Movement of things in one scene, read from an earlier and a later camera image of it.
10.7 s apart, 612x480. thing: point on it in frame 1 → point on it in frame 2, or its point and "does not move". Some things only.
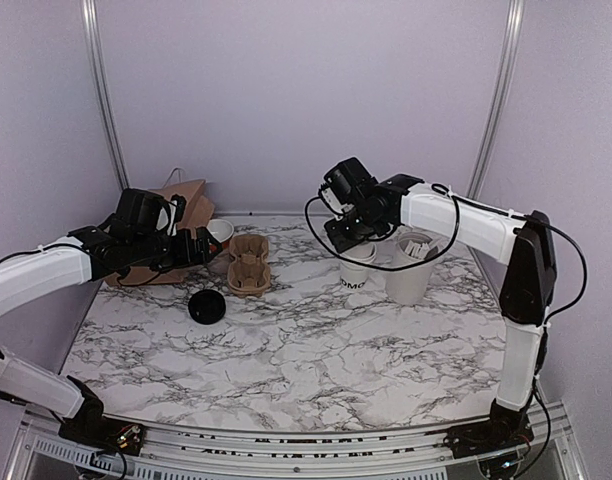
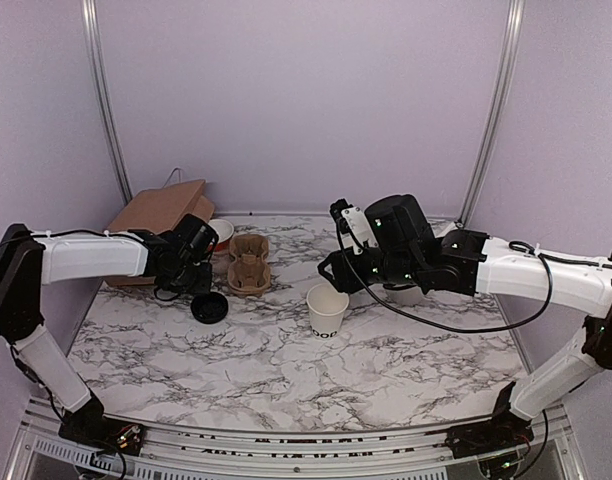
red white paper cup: [222, 229] does not move
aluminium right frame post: [497, 105] does not move
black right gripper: [340, 240] → [345, 280]
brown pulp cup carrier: [249, 274] does not move
